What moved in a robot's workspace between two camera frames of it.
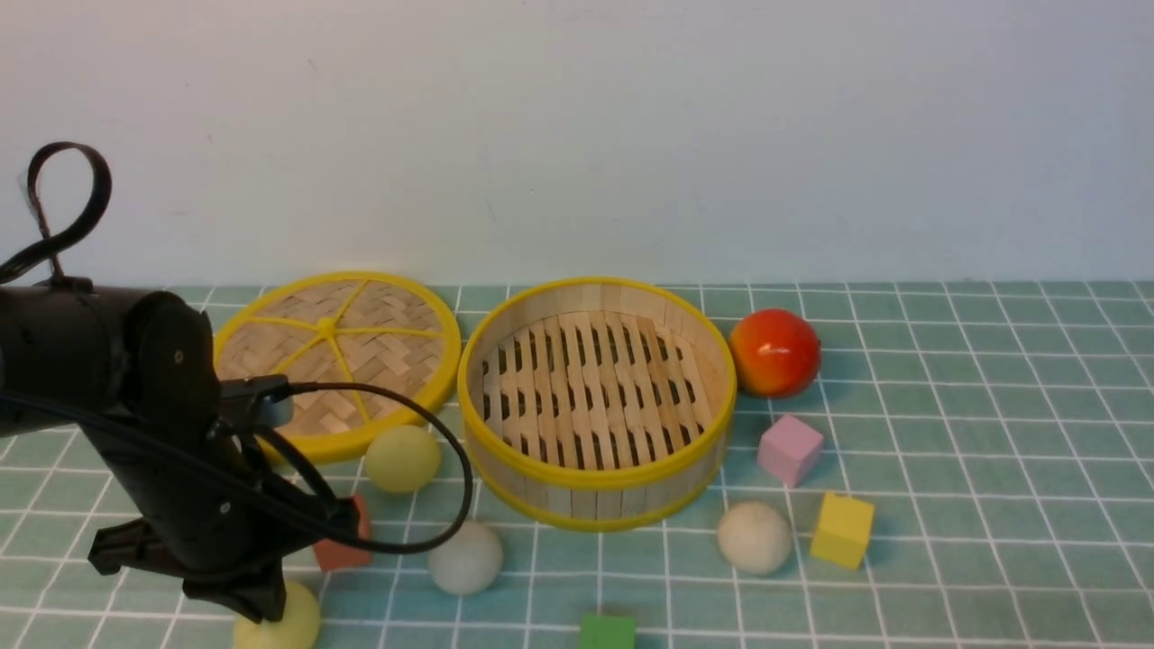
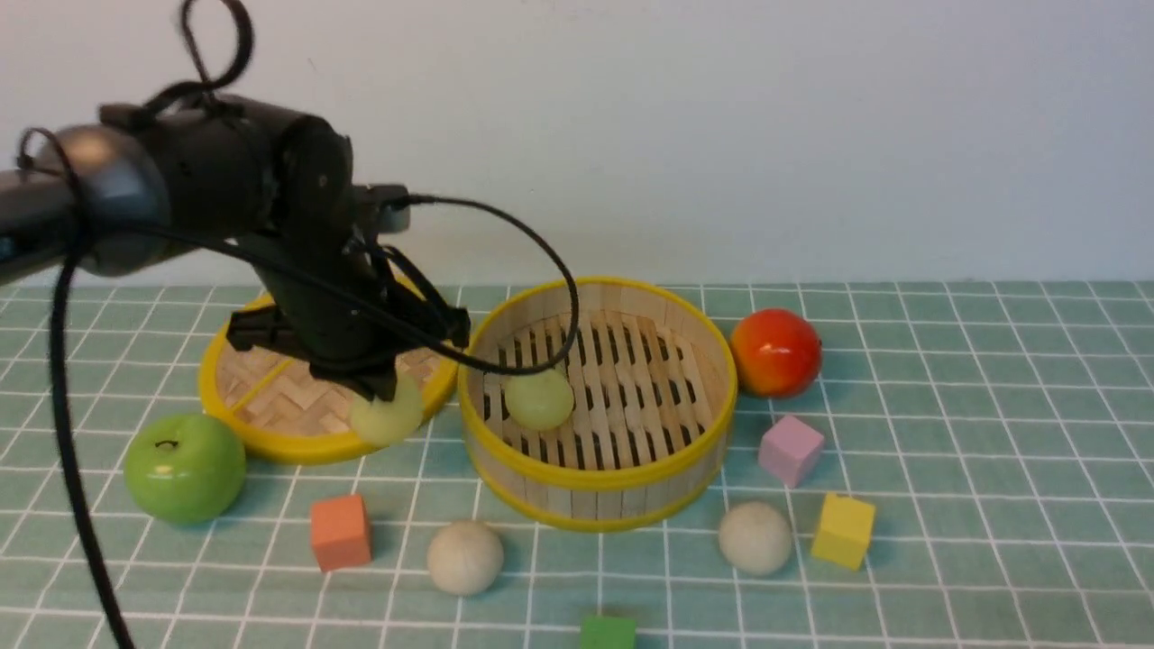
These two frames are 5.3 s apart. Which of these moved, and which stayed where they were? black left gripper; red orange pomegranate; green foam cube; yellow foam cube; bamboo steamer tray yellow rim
Moved: black left gripper
Stayed: bamboo steamer tray yellow rim; green foam cube; red orange pomegranate; yellow foam cube
